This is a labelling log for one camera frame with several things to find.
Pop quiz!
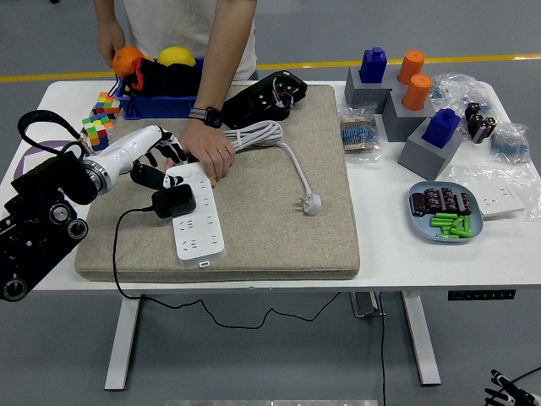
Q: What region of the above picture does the person's left hand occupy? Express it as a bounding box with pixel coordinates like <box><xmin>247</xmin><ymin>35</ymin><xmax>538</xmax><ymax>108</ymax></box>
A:
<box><xmin>177</xmin><ymin>118</ymin><xmax>237</xmax><ymax>189</ymax></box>

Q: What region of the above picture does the person's right hand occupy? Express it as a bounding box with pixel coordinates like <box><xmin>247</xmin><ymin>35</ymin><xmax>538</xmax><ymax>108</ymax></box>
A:
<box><xmin>96</xmin><ymin>20</ymin><xmax>128</xmax><ymax>69</ymax></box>

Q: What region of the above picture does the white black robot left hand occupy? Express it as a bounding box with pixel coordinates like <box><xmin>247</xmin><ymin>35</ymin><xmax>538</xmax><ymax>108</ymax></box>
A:
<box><xmin>99</xmin><ymin>124</ymin><xmax>189</xmax><ymax>192</ymax></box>

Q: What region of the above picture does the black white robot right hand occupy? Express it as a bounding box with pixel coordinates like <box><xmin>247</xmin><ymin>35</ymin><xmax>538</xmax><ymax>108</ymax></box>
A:
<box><xmin>485</xmin><ymin>368</ymin><xmax>541</xmax><ymax>406</ymax></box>

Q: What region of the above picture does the black plug adapter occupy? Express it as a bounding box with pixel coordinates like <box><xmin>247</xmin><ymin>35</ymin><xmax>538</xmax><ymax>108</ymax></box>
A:
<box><xmin>150</xmin><ymin>184</ymin><xmax>198</xmax><ymax>220</ymax></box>

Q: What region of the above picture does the white power strip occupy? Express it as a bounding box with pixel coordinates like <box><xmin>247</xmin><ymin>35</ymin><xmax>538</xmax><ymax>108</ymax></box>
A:
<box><xmin>166</xmin><ymin>162</ymin><xmax>227</xmax><ymax>268</ymax></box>

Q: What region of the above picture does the thin black adapter cord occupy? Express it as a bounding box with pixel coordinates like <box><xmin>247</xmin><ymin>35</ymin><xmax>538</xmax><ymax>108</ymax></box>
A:
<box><xmin>111</xmin><ymin>206</ymin><xmax>342</xmax><ymax>330</ymax></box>

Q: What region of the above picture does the orange fruit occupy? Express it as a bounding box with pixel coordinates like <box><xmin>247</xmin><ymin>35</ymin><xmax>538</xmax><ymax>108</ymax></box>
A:
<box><xmin>112</xmin><ymin>45</ymin><xmax>146</xmax><ymax>80</ymax></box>

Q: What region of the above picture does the black wristwatch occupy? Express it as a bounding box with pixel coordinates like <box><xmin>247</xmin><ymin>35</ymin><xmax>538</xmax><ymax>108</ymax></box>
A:
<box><xmin>188</xmin><ymin>105</ymin><xmax>223</xmax><ymax>129</ymax></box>

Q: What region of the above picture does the blue plastic bin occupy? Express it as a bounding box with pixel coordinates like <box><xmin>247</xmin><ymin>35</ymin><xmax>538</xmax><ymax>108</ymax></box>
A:
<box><xmin>114</xmin><ymin>57</ymin><xmax>204</xmax><ymax>121</ymax></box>

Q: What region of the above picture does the yellow lemon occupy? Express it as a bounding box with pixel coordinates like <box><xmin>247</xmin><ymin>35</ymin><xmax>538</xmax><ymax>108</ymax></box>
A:
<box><xmin>157</xmin><ymin>45</ymin><xmax>198</xmax><ymax>68</ymax></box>

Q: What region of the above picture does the person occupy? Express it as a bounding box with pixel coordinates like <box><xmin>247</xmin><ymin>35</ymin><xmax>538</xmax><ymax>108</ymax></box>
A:
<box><xmin>124</xmin><ymin>0</ymin><xmax>258</xmax><ymax>82</ymax></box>

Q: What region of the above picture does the black pouch with red trim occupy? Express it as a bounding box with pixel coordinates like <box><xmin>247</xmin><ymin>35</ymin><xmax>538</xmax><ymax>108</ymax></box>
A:
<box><xmin>120</xmin><ymin>57</ymin><xmax>203</xmax><ymax>98</ymax></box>

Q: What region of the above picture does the black table control panel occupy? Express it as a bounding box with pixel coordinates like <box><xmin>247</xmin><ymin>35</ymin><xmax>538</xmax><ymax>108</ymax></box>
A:
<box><xmin>447</xmin><ymin>288</ymin><xmax>517</xmax><ymax>302</ymax></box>

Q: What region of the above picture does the white table leg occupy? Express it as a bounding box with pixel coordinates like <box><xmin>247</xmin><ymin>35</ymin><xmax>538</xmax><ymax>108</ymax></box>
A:
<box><xmin>401</xmin><ymin>291</ymin><xmax>443</xmax><ymax>387</ymax></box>
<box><xmin>104</xmin><ymin>295</ymin><xmax>143</xmax><ymax>391</ymax></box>

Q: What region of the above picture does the grey-brown mat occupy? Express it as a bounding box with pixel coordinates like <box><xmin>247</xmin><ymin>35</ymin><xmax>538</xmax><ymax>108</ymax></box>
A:
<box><xmin>74</xmin><ymin>83</ymin><xmax>363</xmax><ymax>283</ymax></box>

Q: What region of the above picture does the bag of striped resistors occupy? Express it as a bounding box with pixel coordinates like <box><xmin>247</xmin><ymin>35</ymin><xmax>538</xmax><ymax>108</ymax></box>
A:
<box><xmin>340</xmin><ymin>105</ymin><xmax>384</xmax><ymax>164</ymax></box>

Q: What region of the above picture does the grey block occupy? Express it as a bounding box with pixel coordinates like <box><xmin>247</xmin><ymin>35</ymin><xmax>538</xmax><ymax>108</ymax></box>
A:
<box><xmin>382</xmin><ymin>91</ymin><xmax>436</xmax><ymax>143</ymax></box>
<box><xmin>345</xmin><ymin>66</ymin><xmax>399</xmax><ymax>114</ymax></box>
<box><xmin>397</xmin><ymin>116</ymin><xmax>465</xmax><ymax>181</ymax></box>

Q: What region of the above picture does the blue peg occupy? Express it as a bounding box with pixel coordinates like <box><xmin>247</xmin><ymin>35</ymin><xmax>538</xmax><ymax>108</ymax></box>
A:
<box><xmin>358</xmin><ymin>47</ymin><xmax>389</xmax><ymax>85</ymax></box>
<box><xmin>422</xmin><ymin>108</ymin><xmax>462</xmax><ymax>149</ymax></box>

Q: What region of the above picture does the blue-grey plate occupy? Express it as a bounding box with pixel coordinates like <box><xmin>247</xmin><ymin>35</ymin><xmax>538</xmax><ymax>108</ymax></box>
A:
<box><xmin>407</xmin><ymin>180</ymin><xmax>485</xmax><ymax>245</ymax></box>

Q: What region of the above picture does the orange cylinder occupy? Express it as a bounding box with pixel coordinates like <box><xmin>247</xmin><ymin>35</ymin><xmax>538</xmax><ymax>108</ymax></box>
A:
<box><xmin>402</xmin><ymin>74</ymin><xmax>434</xmax><ymax>112</ymax></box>
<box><xmin>397</xmin><ymin>50</ymin><xmax>427</xmax><ymax>85</ymax></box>

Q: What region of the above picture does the clear plastic bag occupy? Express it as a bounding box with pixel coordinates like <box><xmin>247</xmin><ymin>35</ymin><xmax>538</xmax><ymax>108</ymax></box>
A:
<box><xmin>447</xmin><ymin>162</ymin><xmax>541</xmax><ymax>222</ymax></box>

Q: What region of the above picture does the clear bag of blue resistors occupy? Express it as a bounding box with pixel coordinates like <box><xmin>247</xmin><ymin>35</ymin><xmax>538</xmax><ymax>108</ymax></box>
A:
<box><xmin>429</xmin><ymin>72</ymin><xmax>495</xmax><ymax>115</ymax></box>
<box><xmin>489</xmin><ymin>121</ymin><xmax>532</xmax><ymax>164</ymax></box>

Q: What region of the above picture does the black capacitor bundle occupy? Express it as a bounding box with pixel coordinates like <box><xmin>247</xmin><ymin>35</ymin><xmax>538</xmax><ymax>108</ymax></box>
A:
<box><xmin>464</xmin><ymin>101</ymin><xmax>499</xmax><ymax>145</ymax></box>

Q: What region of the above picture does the grey power strip cable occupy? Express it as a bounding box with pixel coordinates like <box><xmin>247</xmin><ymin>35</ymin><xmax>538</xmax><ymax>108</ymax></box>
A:
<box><xmin>223</xmin><ymin>120</ymin><xmax>323</xmax><ymax>217</ymax></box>

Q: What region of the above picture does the black device housing with wires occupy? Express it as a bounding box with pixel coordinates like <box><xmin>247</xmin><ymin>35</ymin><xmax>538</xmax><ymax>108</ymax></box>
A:
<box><xmin>221</xmin><ymin>69</ymin><xmax>309</xmax><ymax>130</ymax></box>

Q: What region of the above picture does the black floor cable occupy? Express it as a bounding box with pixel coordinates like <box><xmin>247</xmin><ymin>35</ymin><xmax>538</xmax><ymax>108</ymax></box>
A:
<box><xmin>377</xmin><ymin>291</ymin><xmax>389</xmax><ymax>406</ymax></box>

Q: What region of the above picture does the metal bracket under table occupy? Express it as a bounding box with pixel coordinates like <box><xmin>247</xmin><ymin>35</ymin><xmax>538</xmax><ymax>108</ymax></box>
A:
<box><xmin>349</xmin><ymin>291</ymin><xmax>386</xmax><ymax>318</ymax></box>

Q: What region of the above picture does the white wall socket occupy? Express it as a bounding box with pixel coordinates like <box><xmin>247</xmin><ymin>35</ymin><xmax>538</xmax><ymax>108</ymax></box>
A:
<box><xmin>477</xmin><ymin>185</ymin><xmax>527</xmax><ymax>219</ymax></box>

